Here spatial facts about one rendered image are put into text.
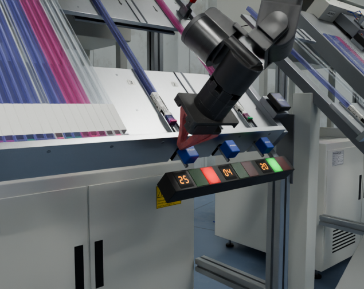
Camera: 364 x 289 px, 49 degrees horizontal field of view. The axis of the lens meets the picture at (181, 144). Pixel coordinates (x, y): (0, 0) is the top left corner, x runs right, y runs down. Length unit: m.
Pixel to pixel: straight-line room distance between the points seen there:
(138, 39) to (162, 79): 4.22
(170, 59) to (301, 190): 3.67
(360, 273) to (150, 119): 0.43
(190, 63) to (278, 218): 3.55
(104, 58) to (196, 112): 4.81
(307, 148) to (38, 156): 0.83
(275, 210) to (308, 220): 0.27
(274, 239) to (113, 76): 0.55
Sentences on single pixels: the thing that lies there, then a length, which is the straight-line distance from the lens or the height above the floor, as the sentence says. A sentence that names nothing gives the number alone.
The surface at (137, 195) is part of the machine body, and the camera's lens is 1.05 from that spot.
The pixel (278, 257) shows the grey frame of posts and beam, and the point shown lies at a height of 0.41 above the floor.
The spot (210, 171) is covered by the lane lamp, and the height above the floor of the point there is 0.66.
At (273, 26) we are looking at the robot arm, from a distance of 0.58.
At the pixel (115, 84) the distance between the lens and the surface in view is 0.76.
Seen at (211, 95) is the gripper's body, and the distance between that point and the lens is 0.60.
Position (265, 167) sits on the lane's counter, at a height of 0.65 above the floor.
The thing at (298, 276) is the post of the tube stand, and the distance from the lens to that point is 1.32.
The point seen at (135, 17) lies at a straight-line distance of 1.02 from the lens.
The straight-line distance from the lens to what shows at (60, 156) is 0.60.
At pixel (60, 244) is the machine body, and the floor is 0.46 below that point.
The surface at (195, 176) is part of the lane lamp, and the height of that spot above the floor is 0.66.
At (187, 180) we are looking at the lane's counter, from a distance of 0.68.
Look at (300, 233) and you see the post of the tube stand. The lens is 1.27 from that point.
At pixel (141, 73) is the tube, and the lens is 0.80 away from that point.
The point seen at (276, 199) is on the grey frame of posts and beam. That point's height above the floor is 0.56.
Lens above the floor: 0.78
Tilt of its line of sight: 6 degrees down
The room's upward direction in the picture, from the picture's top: straight up
